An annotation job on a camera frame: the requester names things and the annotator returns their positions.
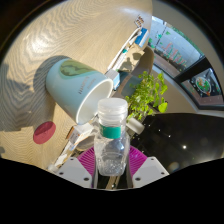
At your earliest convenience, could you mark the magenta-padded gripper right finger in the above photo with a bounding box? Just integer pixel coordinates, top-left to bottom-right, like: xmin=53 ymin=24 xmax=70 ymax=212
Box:
xmin=126 ymin=145 xmax=170 ymax=189

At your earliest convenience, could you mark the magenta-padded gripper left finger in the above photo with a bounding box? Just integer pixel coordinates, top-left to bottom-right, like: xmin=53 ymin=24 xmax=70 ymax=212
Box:
xmin=54 ymin=146 xmax=99 ymax=189

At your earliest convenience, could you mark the clear bottle with white cap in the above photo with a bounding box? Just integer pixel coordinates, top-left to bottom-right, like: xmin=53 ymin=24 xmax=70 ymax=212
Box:
xmin=93 ymin=97 xmax=131 ymax=177

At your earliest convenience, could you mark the white orange box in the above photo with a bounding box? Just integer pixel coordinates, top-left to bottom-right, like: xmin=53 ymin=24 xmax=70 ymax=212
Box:
xmin=66 ymin=122 xmax=95 ymax=148

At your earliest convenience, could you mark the group of ceiling lights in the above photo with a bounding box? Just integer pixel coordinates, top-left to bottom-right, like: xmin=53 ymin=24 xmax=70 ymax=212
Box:
xmin=146 ymin=126 xmax=189 ymax=151

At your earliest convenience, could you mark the flat round red coaster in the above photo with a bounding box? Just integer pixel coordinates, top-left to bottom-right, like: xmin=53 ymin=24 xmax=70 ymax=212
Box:
xmin=32 ymin=120 xmax=57 ymax=145

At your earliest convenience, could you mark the green potted plant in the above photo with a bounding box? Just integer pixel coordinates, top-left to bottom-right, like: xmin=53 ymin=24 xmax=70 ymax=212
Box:
xmin=124 ymin=70 xmax=169 ymax=136

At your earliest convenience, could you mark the white and green mug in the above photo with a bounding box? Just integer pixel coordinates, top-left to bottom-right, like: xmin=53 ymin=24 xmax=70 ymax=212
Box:
xmin=45 ymin=58 xmax=115 ymax=125

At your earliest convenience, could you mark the small teal white box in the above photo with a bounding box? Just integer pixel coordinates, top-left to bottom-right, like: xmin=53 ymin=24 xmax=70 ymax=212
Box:
xmin=105 ymin=69 xmax=121 ymax=91

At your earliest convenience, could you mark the colourful window poster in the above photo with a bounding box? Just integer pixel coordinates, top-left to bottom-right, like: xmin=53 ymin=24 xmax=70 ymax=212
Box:
xmin=181 ymin=68 xmax=224 ymax=108

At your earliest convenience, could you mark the grey curved sofa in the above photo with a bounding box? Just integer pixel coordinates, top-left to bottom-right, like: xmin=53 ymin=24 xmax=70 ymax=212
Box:
xmin=114 ymin=45 xmax=156 ymax=99

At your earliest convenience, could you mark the brown patterned pouch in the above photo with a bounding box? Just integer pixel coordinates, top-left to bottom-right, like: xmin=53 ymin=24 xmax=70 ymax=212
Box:
xmin=118 ymin=46 xmax=146 ymax=73

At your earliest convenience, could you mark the white teal pen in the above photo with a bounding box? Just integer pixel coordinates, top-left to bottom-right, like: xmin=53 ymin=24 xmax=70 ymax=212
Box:
xmin=109 ymin=28 xmax=141 ymax=71

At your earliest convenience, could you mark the flat blue box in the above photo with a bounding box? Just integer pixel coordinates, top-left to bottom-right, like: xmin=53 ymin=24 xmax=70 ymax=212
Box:
xmin=134 ymin=27 xmax=150 ymax=48

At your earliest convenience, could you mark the pill blister pack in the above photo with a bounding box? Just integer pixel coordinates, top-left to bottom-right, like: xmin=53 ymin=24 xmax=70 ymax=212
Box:
xmin=133 ymin=14 xmax=146 ymax=28

